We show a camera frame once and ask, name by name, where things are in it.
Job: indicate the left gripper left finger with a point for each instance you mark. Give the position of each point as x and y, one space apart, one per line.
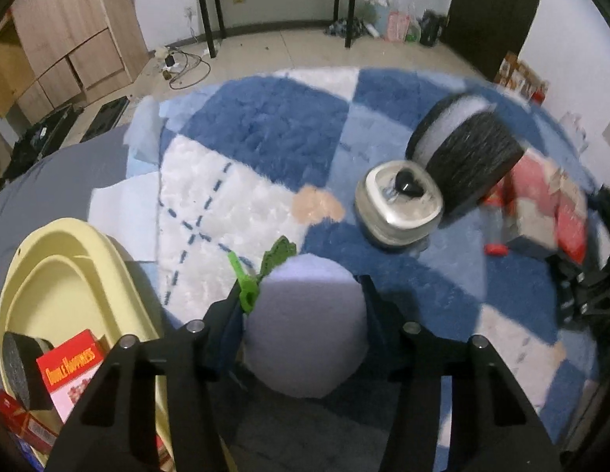
152 392

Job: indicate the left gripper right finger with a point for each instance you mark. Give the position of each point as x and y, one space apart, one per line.
494 426

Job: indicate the red white Double Happiness box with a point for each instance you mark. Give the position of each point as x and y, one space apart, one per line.
67 370

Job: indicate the red cigarette box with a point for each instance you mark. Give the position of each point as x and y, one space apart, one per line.
24 425

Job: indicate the black glitter foam disc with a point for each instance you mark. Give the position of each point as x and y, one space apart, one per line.
20 354

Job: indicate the black white foam disc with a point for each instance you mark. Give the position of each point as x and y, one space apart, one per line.
465 147

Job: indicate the lavender round sponge pad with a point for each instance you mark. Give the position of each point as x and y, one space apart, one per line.
308 331

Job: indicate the yellow oval plastic tray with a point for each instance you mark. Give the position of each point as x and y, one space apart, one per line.
67 277

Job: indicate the silver tin with black heart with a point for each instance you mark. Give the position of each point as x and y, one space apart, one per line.
398 204

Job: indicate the blue white plaid blanket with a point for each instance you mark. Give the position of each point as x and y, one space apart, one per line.
299 155

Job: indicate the black tool case on floor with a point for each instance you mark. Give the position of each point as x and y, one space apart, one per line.
40 141

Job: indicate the black door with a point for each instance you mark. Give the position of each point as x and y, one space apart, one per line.
484 31

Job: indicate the pink bag on floor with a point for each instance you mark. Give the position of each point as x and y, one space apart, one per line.
397 26

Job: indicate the wooden cabinet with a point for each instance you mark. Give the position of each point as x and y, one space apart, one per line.
55 51

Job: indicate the power strip with cables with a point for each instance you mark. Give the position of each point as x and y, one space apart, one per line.
181 69

